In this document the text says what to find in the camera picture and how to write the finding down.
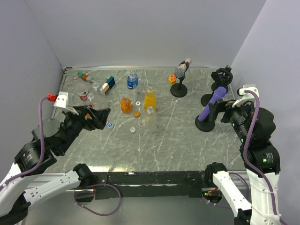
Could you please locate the purple microphone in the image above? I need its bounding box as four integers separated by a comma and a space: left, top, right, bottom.
197, 86, 227, 121

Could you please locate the small orange juice bottle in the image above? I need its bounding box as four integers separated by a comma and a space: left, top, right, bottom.
120, 96, 132, 114

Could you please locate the tall yellow juice bottle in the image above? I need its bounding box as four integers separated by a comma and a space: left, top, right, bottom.
144, 86, 156, 111

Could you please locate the black round holder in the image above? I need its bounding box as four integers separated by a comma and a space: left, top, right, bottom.
211, 65, 233, 91

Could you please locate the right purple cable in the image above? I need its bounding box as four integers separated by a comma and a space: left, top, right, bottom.
203, 90, 289, 225

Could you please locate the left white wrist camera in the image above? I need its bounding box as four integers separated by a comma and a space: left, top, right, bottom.
47, 91, 79, 115

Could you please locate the clear small cup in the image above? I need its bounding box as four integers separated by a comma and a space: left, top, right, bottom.
92, 82, 99, 90
87, 92, 95, 102

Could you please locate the red label clear bottle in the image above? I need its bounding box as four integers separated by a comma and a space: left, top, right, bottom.
75, 83, 89, 101

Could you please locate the colourful block stack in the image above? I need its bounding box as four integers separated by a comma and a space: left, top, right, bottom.
77, 72, 95, 83

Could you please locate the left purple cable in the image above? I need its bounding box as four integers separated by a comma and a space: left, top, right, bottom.
0, 97, 122, 216

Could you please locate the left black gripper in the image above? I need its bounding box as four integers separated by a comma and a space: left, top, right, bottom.
58, 104, 111, 154

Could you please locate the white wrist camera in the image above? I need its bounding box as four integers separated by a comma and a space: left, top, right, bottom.
47, 91, 79, 115
232, 84, 259, 108

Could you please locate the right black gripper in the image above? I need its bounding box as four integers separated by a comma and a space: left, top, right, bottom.
208, 96, 252, 140

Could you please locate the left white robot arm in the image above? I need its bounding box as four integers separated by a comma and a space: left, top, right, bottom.
0, 105, 111, 225

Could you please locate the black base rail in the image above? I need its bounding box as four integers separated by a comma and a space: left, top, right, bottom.
64, 170, 233, 200

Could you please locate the blue label water bottle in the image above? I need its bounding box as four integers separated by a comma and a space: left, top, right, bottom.
127, 73, 139, 90

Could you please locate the yellow toy brick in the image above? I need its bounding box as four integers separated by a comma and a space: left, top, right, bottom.
168, 74, 177, 85

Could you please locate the pink glitter microphone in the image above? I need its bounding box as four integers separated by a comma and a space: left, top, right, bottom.
174, 58, 192, 78

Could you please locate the purple cable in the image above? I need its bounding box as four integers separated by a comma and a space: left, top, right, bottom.
0, 97, 122, 216
203, 90, 289, 225

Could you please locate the blue and wood block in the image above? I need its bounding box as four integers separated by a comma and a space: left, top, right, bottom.
100, 76, 115, 95

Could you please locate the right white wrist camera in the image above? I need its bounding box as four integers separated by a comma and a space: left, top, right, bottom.
232, 84, 259, 108

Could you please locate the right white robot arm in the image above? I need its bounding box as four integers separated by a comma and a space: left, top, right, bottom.
202, 100, 282, 225

